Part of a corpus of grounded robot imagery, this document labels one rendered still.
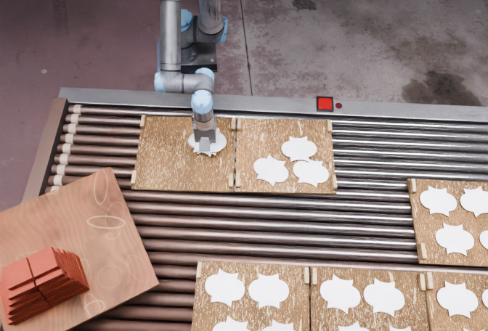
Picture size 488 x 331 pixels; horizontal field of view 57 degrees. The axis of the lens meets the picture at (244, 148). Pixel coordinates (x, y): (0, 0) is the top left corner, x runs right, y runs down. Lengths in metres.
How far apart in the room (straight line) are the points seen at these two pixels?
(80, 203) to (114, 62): 1.87
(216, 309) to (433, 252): 0.84
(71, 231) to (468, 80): 2.92
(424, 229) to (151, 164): 1.12
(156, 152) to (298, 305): 0.83
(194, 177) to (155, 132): 0.28
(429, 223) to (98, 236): 1.25
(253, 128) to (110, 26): 2.05
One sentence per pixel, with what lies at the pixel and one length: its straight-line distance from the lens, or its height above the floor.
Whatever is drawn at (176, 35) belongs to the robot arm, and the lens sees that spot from 1.68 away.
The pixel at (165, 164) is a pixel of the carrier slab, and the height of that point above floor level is 0.94.
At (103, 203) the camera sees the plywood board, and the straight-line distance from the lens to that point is 1.75.
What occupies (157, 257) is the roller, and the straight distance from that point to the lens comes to 1.76.
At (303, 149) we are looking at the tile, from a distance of 1.90.
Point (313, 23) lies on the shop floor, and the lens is 3.69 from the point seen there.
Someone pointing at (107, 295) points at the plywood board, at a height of 1.04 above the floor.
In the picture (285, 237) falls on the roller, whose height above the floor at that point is 0.92.
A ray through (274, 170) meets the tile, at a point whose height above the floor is 0.94.
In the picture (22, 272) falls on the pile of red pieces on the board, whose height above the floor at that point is 1.31.
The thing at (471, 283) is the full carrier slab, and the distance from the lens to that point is 1.90.
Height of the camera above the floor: 2.60
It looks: 61 degrees down
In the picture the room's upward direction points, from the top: 2 degrees clockwise
